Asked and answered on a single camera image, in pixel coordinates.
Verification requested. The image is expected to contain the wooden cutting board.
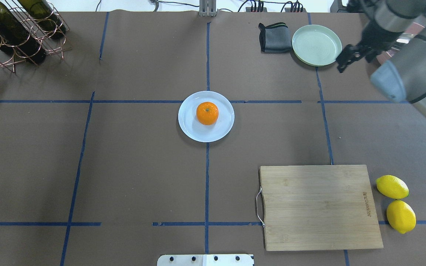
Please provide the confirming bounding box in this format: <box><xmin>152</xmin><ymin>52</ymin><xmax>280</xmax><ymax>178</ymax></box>
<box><xmin>258</xmin><ymin>165</ymin><xmax>383</xmax><ymax>252</ymax></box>

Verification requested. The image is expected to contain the aluminium frame post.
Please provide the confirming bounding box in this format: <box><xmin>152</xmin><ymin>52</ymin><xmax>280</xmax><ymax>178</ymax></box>
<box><xmin>199</xmin><ymin>0</ymin><xmax>218</xmax><ymax>17</ymax></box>

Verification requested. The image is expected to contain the dark wine bottle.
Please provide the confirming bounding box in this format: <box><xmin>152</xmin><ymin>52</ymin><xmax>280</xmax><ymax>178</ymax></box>
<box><xmin>0</xmin><ymin>2</ymin><xmax>46</xmax><ymax>65</ymax></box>
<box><xmin>18</xmin><ymin>0</ymin><xmax>67</xmax><ymax>40</ymax></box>

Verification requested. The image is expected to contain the dark wine bottle upper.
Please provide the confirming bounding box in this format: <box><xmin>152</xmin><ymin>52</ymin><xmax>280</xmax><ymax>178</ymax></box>
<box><xmin>18</xmin><ymin>0</ymin><xmax>67</xmax><ymax>40</ymax></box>

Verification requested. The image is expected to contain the orange mandarin fruit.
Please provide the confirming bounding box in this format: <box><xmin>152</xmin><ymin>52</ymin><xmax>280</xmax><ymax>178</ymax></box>
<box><xmin>196</xmin><ymin>102</ymin><xmax>219</xmax><ymax>126</ymax></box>

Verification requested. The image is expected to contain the pink bowl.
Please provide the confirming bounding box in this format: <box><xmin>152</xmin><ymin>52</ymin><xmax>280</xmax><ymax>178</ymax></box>
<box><xmin>376</xmin><ymin>23</ymin><xmax>426</xmax><ymax>65</ymax></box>

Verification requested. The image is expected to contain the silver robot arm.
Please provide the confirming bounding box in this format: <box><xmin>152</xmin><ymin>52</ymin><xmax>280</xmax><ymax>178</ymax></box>
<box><xmin>336</xmin><ymin>0</ymin><xmax>426</xmax><ymax>118</ymax></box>

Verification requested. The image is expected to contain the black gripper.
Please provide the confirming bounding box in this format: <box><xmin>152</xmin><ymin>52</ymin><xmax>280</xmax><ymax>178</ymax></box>
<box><xmin>336</xmin><ymin>20</ymin><xmax>402</xmax><ymax>74</ymax></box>

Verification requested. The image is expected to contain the light blue plate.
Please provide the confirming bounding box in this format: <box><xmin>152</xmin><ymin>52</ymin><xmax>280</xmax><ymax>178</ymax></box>
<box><xmin>178</xmin><ymin>91</ymin><xmax>235</xmax><ymax>143</ymax></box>

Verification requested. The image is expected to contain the folded grey cloth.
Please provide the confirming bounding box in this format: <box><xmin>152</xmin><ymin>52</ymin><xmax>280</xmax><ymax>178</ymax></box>
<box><xmin>258</xmin><ymin>22</ymin><xmax>293</xmax><ymax>54</ymax></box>

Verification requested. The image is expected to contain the dark wine bottle lower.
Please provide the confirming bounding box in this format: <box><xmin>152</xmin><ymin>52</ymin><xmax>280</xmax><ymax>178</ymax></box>
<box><xmin>0</xmin><ymin>2</ymin><xmax>46</xmax><ymax>65</ymax></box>

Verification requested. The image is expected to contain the lower yellow lemon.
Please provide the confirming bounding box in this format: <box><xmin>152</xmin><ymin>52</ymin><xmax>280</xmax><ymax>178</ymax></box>
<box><xmin>376</xmin><ymin>175</ymin><xmax>409</xmax><ymax>200</ymax></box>

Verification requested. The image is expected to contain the light green plate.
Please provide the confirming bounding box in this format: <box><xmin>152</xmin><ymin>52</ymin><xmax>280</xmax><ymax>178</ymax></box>
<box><xmin>291</xmin><ymin>25</ymin><xmax>342</xmax><ymax>67</ymax></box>

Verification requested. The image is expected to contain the copper wire bottle rack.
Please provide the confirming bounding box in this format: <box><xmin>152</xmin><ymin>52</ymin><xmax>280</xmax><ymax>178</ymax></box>
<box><xmin>0</xmin><ymin>0</ymin><xmax>73</xmax><ymax>73</ymax></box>

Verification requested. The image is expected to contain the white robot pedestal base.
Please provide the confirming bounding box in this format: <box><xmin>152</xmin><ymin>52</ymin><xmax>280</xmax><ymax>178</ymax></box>
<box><xmin>157</xmin><ymin>254</ymin><xmax>255</xmax><ymax>266</ymax></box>

